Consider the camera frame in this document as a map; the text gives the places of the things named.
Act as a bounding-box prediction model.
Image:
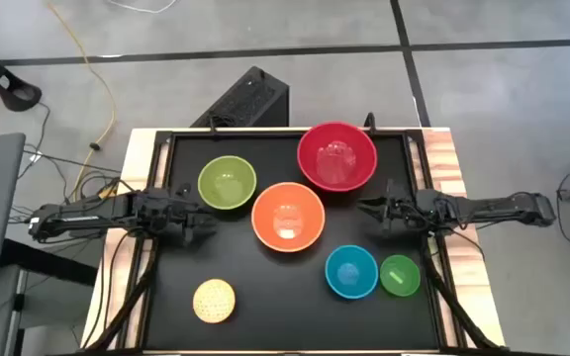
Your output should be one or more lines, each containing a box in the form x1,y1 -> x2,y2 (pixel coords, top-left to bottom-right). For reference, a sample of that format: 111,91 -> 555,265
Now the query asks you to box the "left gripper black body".
164,183 -> 208,247

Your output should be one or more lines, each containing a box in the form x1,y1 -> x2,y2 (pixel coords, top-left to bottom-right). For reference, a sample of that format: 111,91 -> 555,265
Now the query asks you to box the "black table mat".
144,133 -> 440,351

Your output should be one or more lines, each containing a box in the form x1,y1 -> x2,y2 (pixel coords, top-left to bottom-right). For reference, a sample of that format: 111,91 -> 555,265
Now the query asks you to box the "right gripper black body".
383,180 -> 421,238

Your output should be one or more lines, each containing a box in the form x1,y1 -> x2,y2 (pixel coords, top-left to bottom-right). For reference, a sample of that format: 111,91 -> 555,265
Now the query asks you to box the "small translucent green bowl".
379,254 -> 422,298

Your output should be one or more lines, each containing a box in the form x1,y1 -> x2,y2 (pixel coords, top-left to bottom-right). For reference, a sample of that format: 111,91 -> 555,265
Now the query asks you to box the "black cable bundle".
85,236 -> 160,352
421,236 -> 507,352

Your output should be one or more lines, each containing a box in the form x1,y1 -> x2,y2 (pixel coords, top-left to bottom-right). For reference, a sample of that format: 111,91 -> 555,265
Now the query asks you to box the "lime green bowl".
197,154 -> 258,211

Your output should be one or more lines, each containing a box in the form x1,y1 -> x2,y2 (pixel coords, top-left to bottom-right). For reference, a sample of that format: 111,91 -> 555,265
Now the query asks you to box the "yellow floor cable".
46,1 -> 119,202

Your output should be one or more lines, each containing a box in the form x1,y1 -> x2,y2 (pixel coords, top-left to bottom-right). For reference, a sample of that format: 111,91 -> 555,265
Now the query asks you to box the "large red bowl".
296,121 -> 379,193

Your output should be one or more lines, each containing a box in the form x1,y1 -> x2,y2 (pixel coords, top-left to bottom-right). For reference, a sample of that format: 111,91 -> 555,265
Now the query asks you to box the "black metal table frame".
84,112 -> 509,355

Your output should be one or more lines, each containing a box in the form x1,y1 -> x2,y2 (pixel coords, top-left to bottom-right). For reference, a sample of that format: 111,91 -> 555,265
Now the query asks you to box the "black computer tower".
189,65 -> 291,130

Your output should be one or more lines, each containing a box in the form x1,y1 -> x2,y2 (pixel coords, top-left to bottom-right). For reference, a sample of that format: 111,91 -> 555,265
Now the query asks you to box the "white floor cable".
105,0 -> 178,15

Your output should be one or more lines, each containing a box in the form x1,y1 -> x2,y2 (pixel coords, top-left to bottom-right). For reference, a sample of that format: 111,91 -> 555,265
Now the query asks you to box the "small yellow perforated bowl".
192,278 -> 237,324

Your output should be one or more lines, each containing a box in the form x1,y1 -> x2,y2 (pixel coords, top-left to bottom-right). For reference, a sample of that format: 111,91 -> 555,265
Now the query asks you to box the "blue bowl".
324,244 -> 380,301

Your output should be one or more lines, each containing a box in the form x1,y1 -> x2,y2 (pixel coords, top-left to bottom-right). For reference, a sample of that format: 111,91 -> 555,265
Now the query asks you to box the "orange bowl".
250,181 -> 327,253

